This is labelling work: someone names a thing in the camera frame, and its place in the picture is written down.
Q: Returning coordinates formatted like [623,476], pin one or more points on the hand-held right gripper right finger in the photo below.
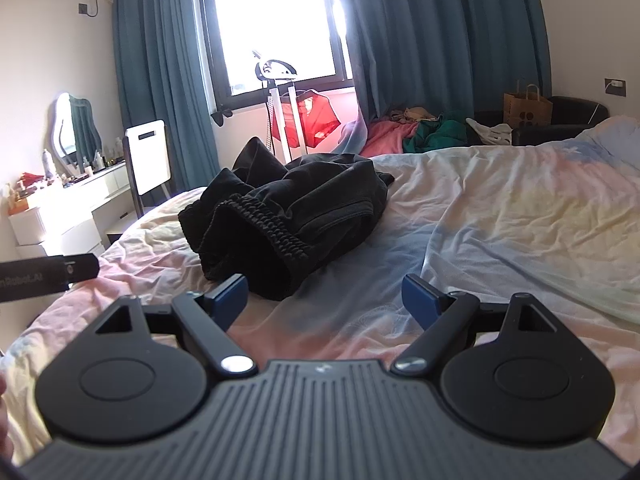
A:
[419,302]

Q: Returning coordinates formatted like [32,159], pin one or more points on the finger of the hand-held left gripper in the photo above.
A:
[80,267]

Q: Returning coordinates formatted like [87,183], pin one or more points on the black pants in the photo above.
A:
[295,210]

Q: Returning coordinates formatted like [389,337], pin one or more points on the wall outlet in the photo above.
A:
[615,87]

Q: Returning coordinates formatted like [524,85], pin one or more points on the green cloth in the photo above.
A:
[437,135]

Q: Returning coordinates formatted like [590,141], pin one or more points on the white chair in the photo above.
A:
[147,157]

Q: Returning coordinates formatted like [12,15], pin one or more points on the white dressing table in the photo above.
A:
[75,210]

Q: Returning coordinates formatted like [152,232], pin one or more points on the lilac sheer cloth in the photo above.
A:
[356,137]

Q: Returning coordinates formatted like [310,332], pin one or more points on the row of cosmetic bottles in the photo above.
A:
[100,160]

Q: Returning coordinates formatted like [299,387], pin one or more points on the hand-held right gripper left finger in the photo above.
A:
[227,302]

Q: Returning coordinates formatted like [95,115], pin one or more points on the dark framed window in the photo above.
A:
[275,20]

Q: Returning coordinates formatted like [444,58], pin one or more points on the black wall plug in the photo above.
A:
[84,9]

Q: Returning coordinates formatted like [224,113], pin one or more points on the white cloth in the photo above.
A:
[492,132]

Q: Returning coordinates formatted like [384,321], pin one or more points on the white garment steamer stand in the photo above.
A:
[282,105]

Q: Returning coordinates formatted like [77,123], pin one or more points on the red garment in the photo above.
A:
[315,117]

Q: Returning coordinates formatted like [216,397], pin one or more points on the wavy standing mirror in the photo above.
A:
[75,127]

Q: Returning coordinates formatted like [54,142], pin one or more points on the beige cloth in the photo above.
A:
[412,114]

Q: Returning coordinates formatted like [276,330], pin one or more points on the white storage box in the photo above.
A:
[30,225]

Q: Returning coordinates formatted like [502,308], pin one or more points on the brown paper bag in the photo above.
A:
[527,107]

